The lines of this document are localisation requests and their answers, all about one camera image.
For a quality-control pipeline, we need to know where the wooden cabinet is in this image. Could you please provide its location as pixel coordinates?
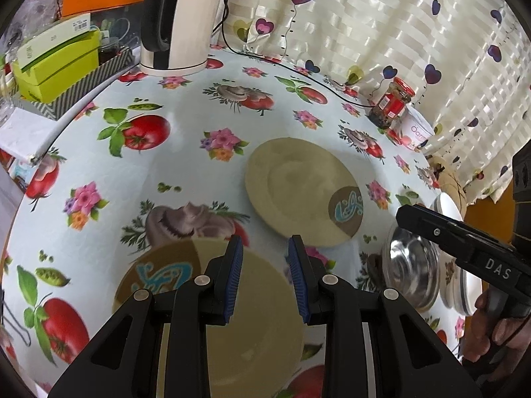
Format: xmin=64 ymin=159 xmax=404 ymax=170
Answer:
xmin=462 ymin=141 xmax=531 ymax=258

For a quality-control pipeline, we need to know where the beige plate with brown patch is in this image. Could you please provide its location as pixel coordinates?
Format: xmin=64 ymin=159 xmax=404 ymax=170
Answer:
xmin=113 ymin=238 xmax=305 ymax=398
xmin=245 ymin=138 xmax=365 ymax=248

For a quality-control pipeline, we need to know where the white and black electric kettle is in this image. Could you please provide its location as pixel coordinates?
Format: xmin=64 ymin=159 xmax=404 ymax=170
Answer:
xmin=140 ymin=0 xmax=225 ymax=71

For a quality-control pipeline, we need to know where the person's right hand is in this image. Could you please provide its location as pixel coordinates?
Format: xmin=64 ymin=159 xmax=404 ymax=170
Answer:
xmin=462 ymin=292 xmax=531 ymax=364

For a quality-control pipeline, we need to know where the zigzag patterned tray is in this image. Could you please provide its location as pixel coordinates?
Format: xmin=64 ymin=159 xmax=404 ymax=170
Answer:
xmin=32 ymin=45 xmax=140 ymax=122

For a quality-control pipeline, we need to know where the white kettle base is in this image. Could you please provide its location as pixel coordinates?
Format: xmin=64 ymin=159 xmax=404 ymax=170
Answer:
xmin=139 ymin=56 xmax=209 ymax=78

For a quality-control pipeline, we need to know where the white bowl with flower print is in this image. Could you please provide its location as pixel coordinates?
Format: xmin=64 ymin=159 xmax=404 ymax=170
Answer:
xmin=439 ymin=253 xmax=483 ymax=315

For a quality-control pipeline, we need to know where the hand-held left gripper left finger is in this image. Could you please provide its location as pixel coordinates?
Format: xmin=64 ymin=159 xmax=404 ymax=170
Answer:
xmin=52 ymin=234 xmax=245 ymax=398

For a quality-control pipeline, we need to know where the black power cable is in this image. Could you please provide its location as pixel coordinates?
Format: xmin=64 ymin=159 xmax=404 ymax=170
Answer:
xmin=221 ymin=0 xmax=374 ymax=109

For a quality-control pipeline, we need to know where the vegetable and flower print tablecloth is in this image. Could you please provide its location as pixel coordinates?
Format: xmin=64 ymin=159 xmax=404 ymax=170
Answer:
xmin=0 ymin=43 xmax=471 ymax=398

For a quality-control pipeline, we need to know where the glass jar with red lid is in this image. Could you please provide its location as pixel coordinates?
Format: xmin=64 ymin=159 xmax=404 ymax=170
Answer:
xmin=368 ymin=77 xmax=416 ymax=129

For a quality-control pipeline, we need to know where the white flat box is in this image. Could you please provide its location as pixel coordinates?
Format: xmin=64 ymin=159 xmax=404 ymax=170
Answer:
xmin=17 ymin=12 xmax=92 ymax=71

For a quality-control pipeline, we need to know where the white yogurt cup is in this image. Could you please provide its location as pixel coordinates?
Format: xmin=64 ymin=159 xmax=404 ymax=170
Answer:
xmin=399 ymin=105 xmax=436 ymax=152

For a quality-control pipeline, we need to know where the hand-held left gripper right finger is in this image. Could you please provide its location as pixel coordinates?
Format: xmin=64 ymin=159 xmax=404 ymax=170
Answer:
xmin=288 ymin=234 xmax=484 ymax=398

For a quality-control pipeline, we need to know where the white paper stack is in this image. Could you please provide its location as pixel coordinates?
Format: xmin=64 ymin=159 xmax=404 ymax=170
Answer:
xmin=0 ymin=107 xmax=64 ymax=166

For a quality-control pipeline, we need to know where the stainless steel bowl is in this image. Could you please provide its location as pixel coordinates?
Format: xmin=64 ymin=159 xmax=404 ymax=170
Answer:
xmin=381 ymin=226 xmax=441 ymax=312

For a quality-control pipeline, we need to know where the cream curtain with heart print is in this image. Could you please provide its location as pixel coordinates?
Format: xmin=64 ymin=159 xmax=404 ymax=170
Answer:
xmin=226 ymin=0 xmax=531 ymax=205

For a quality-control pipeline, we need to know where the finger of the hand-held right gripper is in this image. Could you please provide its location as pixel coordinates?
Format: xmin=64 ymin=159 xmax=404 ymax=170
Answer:
xmin=395 ymin=204 xmax=462 ymax=260

